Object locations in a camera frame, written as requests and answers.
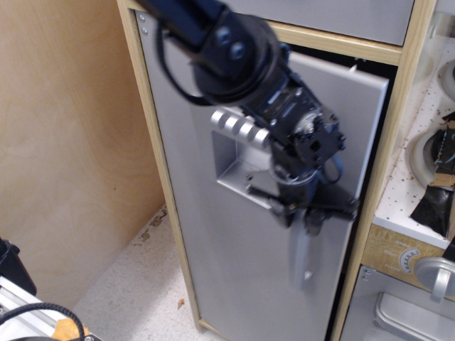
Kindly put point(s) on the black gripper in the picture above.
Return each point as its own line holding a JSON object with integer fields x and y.
{"x": 286, "y": 197}

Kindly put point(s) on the aluminium extrusion rail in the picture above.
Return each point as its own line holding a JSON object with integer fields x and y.
{"x": 38, "y": 323}

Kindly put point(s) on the silver toy fridge door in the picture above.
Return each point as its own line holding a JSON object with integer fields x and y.
{"x": 253, "y": 278}

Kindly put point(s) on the orange tape piece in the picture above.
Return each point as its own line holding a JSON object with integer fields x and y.
{"x": 66, "y": 329}

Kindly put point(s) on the silver upper freezer door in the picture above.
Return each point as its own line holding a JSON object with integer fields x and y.
{"x": 378, "y": 20}

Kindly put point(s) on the silver oven knob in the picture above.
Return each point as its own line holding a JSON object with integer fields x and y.
{"x": 436, "y": 274}

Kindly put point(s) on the wooden toy kitchen frame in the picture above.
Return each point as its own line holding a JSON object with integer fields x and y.
{"x": 368, "y": 83}

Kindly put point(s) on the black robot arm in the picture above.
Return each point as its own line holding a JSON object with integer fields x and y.
{"x": 238, "y": 61}

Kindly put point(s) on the white speckled toy countertop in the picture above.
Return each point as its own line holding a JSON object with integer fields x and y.
{"x": 410, "y": 176}

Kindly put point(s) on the black box at left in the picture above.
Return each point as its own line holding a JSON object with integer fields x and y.
{"x": 13, "y": 269}

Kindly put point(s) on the silver oven door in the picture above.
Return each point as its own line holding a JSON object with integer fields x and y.
{"x": 386, "y": 308}

